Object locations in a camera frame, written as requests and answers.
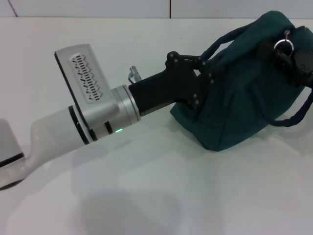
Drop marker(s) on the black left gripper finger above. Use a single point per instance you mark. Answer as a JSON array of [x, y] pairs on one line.
[[276, 55]]

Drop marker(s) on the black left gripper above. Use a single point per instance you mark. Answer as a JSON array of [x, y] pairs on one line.
[[166, 88]]

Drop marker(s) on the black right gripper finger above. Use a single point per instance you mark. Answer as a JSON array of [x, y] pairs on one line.
[[304, 68]]

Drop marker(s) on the dark teal insulated bag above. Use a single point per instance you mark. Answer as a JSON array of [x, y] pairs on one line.
[[244, 102]]

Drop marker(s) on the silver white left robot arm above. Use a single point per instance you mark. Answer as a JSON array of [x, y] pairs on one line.
[[73, 115]]

